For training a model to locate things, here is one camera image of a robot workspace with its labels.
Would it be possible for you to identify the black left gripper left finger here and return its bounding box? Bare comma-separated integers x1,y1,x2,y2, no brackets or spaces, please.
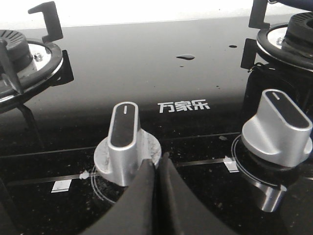
82,159,155,235

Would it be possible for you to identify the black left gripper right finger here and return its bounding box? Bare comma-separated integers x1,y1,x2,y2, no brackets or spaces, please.
158,153,235,235

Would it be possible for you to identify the dark blue cooking pot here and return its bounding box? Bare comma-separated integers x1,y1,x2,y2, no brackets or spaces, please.
268,0,313,11

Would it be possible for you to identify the black right pot support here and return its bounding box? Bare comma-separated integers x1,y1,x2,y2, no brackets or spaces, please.
248,0,270,29

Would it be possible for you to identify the silver left stove knob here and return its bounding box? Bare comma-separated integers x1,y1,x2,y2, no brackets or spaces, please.
94,101,161,187

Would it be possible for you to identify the silver stove knob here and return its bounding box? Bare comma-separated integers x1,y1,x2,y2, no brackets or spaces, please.
242,89,313,167
94,101,161,187

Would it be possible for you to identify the black glass gas stove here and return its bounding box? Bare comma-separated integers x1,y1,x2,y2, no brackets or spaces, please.
0,17,313,235

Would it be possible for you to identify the silver right stove knob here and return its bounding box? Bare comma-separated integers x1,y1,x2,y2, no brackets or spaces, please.
242,89,313,167

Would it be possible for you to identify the black left gas burner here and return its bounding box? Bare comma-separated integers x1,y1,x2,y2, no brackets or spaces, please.
0,29,63,107

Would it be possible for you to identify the black gas burner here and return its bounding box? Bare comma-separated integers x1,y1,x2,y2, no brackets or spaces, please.
257,12,313,71
0,29,63,107

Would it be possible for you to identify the black right gas burner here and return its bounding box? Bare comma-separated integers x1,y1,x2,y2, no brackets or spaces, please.
257,12,313,71

